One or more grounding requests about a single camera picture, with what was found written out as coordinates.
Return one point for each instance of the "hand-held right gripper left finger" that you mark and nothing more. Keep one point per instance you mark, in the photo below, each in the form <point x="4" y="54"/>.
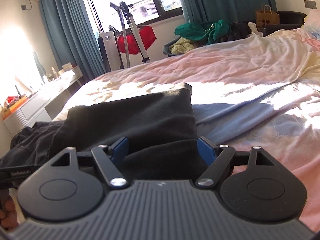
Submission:
<point x="120" y="150"/>

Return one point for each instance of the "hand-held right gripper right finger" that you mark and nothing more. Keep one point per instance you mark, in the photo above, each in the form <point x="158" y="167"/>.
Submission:
<point x="206" y="151"/>

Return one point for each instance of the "black ripped jeans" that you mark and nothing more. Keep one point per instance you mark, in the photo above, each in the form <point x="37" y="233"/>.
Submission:
<point x="32" y="142"/>

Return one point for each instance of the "dark grey garment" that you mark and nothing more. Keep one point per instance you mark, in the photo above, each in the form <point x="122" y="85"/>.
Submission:
<point x="150" y="120"/>

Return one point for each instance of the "dark clothes heap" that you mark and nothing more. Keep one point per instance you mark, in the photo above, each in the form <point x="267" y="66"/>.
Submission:
<point x="235" y="31"/>

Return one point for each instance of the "person's left hand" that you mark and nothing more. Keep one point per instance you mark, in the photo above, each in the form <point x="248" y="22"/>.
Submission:
<point x="8" y="212"/>

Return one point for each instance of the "orange tray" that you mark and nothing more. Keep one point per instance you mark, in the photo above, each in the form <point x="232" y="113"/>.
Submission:
<point x="15" y="108"/>

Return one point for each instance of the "white dressing table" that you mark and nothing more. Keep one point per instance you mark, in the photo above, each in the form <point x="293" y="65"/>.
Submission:
<point x="37" y="107"/>

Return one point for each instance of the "folded ironing board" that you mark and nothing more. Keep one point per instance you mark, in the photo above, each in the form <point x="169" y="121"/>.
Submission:
<point x="108" y="52"/>

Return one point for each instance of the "pastel bed blanket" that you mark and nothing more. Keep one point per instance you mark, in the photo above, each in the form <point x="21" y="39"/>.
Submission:
<point x="250" y="62"/>

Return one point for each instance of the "wavy mirror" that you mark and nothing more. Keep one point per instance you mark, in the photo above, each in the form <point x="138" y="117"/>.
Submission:
<point x="39" y="65"/>

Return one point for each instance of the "green garment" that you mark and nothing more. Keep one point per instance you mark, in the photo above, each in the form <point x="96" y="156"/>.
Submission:
<point x="197" y="31"/>

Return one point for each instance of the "white cloth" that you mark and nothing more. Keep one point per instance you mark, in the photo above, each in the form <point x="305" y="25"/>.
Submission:
<point x="254" y="27"/>

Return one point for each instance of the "brown paper bag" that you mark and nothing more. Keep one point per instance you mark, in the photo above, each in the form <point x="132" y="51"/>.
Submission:
<point x="267" y="17"/>

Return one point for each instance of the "black armchair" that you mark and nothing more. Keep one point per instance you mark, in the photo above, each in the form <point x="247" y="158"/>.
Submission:
<point x="290" y="20"/>

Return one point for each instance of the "pastel pillow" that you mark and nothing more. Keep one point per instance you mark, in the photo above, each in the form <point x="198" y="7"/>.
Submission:
<point x="312" y="25"/>

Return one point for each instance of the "dark wall socket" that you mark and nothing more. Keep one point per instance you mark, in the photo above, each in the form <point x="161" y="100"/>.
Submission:
<point x="24" y="7"/>

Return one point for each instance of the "grey wall switch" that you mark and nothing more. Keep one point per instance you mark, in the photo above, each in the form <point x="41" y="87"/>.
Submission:
<point x="310" y="4"/>

